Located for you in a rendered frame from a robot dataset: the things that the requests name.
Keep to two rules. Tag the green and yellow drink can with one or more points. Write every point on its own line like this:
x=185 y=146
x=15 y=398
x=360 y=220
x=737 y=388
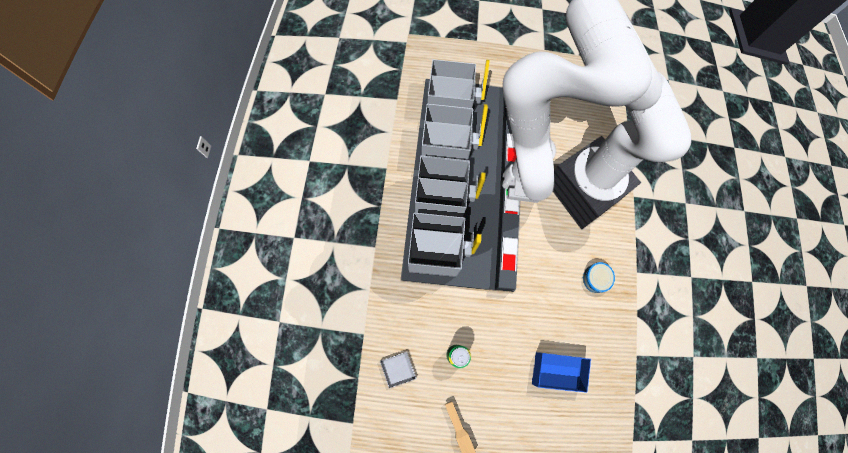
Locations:
x=458 y=356

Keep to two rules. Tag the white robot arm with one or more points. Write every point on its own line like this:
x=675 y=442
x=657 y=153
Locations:
x=617 y=72

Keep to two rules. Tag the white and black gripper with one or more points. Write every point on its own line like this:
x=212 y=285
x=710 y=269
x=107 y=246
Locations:
x=509 y=181

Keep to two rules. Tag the round tin with blue-rimmed lid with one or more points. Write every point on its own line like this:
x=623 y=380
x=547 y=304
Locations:
x=599 y=278

